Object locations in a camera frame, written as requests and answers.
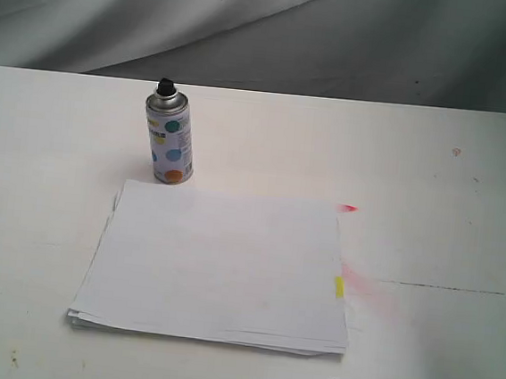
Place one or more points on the white dotted spray paint can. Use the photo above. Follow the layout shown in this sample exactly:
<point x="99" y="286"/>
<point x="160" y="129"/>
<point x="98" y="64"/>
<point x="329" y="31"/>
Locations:
<point x="168" y="119"/>

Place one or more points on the white paper stack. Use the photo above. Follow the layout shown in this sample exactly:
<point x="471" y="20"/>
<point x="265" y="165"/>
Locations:
<point x="248" y="270"/>

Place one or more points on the white backdrop cloth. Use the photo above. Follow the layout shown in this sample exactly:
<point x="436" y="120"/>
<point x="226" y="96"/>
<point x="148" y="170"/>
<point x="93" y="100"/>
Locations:
<point x="441" y="53"/>

